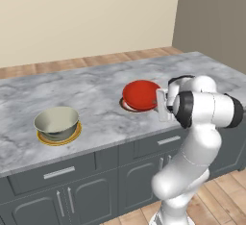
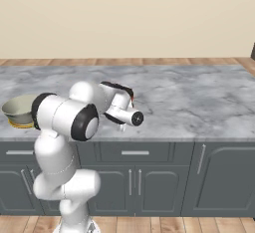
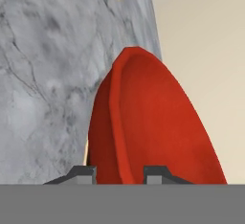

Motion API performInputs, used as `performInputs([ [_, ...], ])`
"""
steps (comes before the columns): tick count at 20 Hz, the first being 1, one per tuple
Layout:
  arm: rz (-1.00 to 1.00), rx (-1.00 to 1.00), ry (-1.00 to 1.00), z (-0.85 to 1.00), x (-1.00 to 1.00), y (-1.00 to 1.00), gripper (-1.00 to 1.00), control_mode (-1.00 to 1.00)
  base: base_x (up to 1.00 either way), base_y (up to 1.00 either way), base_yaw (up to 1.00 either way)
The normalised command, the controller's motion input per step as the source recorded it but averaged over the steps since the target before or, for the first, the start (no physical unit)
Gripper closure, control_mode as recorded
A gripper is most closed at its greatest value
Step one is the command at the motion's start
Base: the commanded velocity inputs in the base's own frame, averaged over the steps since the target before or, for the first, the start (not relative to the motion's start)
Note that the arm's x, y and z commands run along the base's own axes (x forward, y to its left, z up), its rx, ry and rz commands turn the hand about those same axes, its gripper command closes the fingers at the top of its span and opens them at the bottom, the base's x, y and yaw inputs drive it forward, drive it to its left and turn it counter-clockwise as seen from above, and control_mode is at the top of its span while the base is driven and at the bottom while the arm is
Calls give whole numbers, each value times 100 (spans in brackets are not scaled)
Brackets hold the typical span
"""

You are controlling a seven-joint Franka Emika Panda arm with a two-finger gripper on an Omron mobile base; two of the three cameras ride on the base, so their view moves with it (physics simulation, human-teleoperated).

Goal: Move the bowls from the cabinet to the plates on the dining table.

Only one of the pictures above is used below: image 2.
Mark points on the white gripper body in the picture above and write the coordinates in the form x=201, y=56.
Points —
x=122, y=127

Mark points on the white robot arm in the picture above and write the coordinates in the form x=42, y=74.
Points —
x=61, y=114

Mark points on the dark cabinet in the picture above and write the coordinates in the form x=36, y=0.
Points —
x=253, y=51

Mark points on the grey drawer front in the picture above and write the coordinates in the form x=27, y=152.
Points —
x=159, y=153
x=16, y=159

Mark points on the yellow plate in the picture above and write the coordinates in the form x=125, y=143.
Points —
x=20, y=125

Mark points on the grey-green bowl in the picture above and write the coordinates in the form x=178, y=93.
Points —
x=18, y=108

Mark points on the wide grey cupboard door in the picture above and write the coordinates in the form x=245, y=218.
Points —
x=225, y=180

